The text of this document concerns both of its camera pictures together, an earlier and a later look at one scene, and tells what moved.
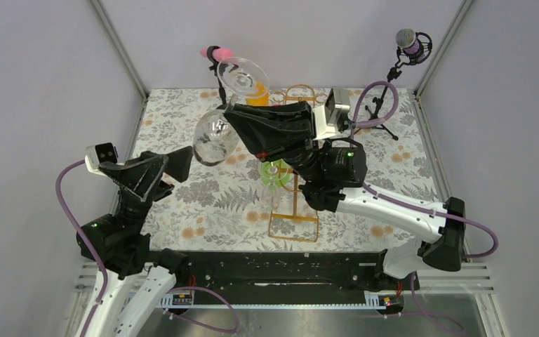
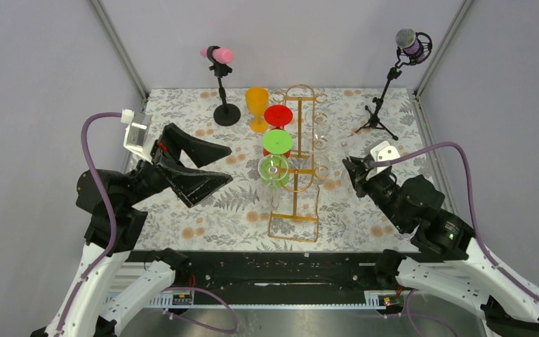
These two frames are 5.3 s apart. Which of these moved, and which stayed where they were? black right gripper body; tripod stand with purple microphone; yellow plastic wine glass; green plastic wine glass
Moved: black right gripper body
Stayed: tripod stand with purple microphone; yellow plastic wine glass; green plastic wine glass
